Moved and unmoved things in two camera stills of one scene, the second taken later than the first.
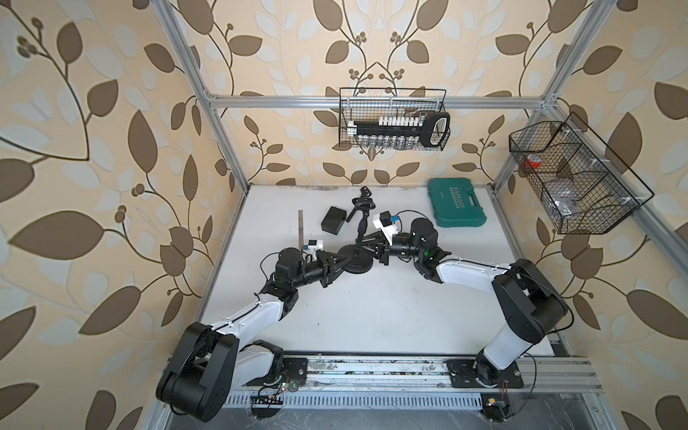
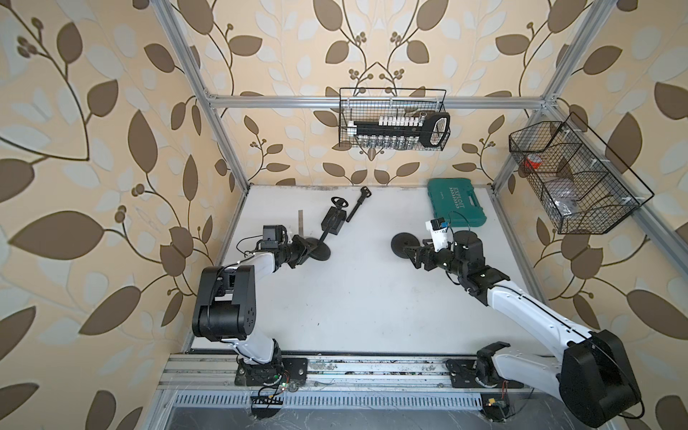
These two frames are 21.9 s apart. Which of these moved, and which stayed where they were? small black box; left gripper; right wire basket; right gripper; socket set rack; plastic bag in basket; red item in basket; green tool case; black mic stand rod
Moved: left gripper; black mic stand rod; right gripper
Stayed: plastic bag in basket; socket set rack; red item in basket; green tool case; right wire basket; small black box
